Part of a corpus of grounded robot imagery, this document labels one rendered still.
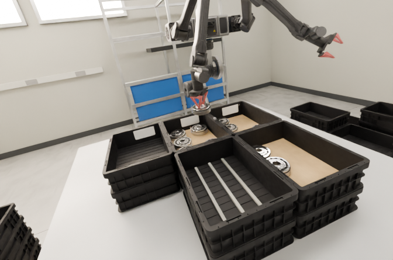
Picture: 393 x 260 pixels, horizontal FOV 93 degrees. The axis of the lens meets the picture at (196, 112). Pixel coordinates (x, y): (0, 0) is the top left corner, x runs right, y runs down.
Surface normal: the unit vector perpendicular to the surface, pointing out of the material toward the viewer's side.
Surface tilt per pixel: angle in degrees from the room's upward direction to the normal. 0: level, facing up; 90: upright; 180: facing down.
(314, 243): 0
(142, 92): 90
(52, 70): 90
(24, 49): 90
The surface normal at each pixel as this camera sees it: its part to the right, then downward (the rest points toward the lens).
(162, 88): 0.39, 0.29
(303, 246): -0.14, -0.92
